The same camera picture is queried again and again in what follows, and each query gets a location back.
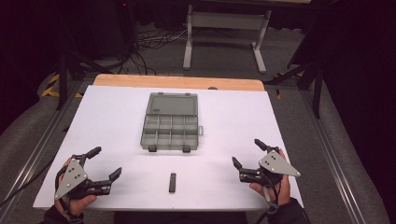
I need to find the bundle of black cables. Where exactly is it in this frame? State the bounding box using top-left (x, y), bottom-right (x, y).
top-left (115, 27), bottom-right (189, 77)

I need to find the white board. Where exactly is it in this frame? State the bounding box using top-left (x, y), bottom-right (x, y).
top-left (32, 85), bottom-right (304, 213)

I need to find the yellow black hazard tape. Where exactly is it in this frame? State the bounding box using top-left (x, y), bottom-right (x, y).
top-left (40, 73), bottom-right (84, 99)

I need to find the wooden table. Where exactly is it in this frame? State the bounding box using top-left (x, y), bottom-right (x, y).
top-left (92, 73), bottom-right (266, 92)

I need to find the small black stick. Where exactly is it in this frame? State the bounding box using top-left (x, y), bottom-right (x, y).
top-left (168, 172), bottom-right (177, 194)

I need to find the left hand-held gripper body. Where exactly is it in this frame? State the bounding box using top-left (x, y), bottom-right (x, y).
top-left (53, 153), bottom-right (112, 201)

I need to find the grey clear compartment box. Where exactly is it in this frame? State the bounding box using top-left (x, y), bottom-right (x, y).
top-left (139, 91), bottom-right (205, 154)

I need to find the black metal stand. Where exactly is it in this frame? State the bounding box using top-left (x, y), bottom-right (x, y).
top-left (55, 50), bottom-right (106, 112)
top-left (264, 57), bottom-right (325, 119)

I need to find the person's right hand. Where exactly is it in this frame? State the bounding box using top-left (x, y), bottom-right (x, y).
top-left (248, 148), bottom-right (292, 207)

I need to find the grey floor rail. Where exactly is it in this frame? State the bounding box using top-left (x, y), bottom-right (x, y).
top-left (0, 79), bottom-right (82, 224)
top-left (299, 89), bottom-right (370, 224)

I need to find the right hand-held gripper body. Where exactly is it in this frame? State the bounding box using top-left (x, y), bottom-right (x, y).
top-left (238, 145), bottom-right (302, 189)

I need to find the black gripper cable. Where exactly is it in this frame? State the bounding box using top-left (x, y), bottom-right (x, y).
top-left (54, 169), bottom-right (78, 224)
top-left (254, 174), bottom-right (283, 224)

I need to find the person's left hand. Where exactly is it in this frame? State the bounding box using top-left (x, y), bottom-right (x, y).
top-left (54, 156), bottom-right (98, 218)

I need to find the grey metal desk frame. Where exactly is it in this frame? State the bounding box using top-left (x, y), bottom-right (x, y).
top-left (182, 4), bottom-right (273, 75)

